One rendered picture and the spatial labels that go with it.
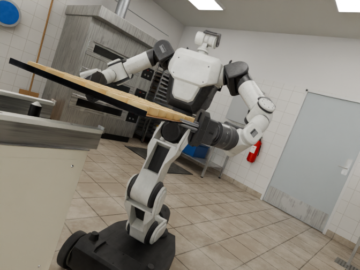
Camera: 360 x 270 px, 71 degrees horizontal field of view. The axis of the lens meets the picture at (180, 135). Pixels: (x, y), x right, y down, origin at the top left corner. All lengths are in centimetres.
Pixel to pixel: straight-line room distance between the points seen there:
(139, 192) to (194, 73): 65
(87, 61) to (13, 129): 375
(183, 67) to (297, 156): 366
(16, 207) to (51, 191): 8
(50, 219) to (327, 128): 434
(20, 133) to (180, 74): 85
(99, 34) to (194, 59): 324
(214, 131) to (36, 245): 61
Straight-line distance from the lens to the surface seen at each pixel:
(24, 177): 70
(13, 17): 491
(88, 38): 435
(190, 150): 490
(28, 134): 67
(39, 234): 83
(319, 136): 469
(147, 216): 138
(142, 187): 129
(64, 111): 438
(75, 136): 73
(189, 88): 129
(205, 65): 128
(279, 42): 539
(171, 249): 178
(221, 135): 84
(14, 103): 96
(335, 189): 461
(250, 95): 121
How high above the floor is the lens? 104
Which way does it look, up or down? 6 degrees down
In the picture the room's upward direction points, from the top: 20 degrees clockwise
